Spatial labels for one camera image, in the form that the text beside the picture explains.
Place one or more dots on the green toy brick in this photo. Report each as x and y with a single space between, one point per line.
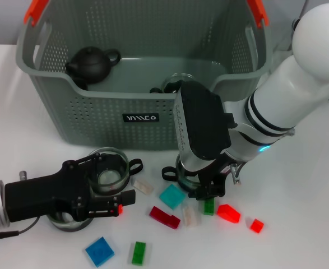
209 208
138 252

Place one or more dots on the teal square toy brick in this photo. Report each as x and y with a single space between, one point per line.
172 196

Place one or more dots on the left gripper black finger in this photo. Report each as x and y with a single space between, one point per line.
108 161
128 197

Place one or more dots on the red sloped toy brick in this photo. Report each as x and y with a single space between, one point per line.
228 213

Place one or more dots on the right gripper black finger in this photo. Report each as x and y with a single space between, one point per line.
198 194
217 190

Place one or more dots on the clear white toy brick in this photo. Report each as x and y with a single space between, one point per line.
188 216
143 187

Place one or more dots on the dark red toy brick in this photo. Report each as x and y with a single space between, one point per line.
164 217

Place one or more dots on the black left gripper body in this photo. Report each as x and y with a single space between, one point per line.
46 193

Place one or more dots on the blue square toy brick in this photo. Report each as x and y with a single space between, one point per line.
99 251

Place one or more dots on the grey perforated storage basket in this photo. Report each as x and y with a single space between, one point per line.
97 126

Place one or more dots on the small red toy brick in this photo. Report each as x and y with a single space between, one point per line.
256 226
120 210

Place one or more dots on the glass teacup with black holder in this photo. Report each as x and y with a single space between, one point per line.
184 183
108 178
169 84
69 225

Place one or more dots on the black clay teapot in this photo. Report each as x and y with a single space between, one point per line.
91 63

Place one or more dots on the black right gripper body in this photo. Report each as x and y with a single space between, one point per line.
214 173

